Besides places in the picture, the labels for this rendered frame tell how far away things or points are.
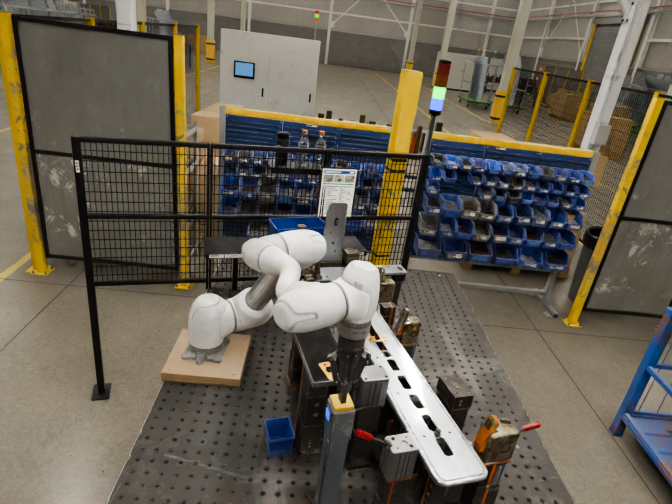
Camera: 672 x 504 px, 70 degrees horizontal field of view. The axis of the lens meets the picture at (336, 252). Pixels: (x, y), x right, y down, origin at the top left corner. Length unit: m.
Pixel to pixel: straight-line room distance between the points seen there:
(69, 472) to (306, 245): 1.78
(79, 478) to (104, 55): 2.72
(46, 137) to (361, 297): 3.45
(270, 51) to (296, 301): 7.57
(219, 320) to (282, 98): 6.69
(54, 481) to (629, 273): 4.45
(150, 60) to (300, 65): 4.89
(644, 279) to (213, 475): 4.10
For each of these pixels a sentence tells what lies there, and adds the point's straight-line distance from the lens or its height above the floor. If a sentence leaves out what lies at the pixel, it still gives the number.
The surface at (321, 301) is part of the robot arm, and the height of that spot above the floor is 1.55.
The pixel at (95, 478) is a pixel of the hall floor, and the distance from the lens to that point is 2.88.
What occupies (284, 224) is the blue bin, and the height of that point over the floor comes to 1.12.
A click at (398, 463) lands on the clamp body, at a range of 1.55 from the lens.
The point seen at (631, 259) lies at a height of 0.69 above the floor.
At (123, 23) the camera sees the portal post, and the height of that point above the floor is 1.96.
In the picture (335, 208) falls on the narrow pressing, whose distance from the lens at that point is 2.51.
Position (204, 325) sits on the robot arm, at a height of 0.93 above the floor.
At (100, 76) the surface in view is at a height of 1.66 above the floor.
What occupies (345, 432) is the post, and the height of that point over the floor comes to 1.06.
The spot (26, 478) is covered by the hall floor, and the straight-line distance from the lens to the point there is 2.98.
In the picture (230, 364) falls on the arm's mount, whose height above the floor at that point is 0.74.
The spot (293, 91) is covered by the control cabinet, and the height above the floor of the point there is 1.18.
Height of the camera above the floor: 2.13
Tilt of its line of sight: 24 degrees down
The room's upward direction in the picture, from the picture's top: 8 degrees clockwise
